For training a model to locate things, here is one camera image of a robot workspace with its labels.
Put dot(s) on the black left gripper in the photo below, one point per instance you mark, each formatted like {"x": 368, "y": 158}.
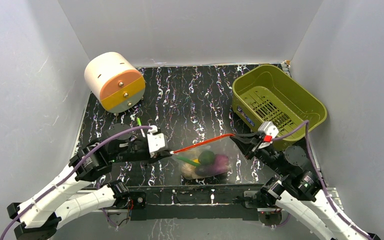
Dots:
{"x": 157, "y": 156}

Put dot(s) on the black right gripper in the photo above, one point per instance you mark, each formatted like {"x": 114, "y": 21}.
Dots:
{"x": 254, "y": 147}

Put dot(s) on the beige toy garlic bulb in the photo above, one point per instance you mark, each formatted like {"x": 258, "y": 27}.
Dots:
{"x": 188, "y": 171}

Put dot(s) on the pink toy onion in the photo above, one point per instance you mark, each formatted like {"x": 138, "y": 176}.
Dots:
{"x": 221, "y": 160}

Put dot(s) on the green toy bean pod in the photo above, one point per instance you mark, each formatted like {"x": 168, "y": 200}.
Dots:
{"x": 188, "y": 161}

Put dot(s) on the clear orange zip top bag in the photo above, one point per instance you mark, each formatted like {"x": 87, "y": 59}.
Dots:
{"x": 219, "y": 145}

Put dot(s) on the dark green toy avocado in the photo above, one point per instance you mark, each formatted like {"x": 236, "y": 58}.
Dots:
{"x": 206, "y": 158}

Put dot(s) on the olive green plastic basket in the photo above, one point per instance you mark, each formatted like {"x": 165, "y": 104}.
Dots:
{"x": 268, "y": 94}

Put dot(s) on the purple toy eggplant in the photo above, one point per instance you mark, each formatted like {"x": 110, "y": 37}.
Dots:
{"x": 211, "y": 170}

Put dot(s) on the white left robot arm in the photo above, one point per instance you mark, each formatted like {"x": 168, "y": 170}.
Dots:
{"x": 77, "y": 191}

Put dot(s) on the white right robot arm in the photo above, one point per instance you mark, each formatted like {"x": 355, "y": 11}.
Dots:
{"x": 300, "y": 192}

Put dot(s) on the white orange cylindrical drum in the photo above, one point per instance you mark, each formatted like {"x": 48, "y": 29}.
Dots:
{"x": 116, "y": 83}

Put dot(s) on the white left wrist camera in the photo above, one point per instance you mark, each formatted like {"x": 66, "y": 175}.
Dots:
{"x": 157, "y": 143}

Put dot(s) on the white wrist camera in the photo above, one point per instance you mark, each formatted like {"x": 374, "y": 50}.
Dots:
{"x": 269, "y": 131}
{"x": 157, "y": 143}

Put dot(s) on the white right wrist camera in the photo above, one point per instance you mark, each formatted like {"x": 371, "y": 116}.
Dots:
{"x": 269, "y": 131}

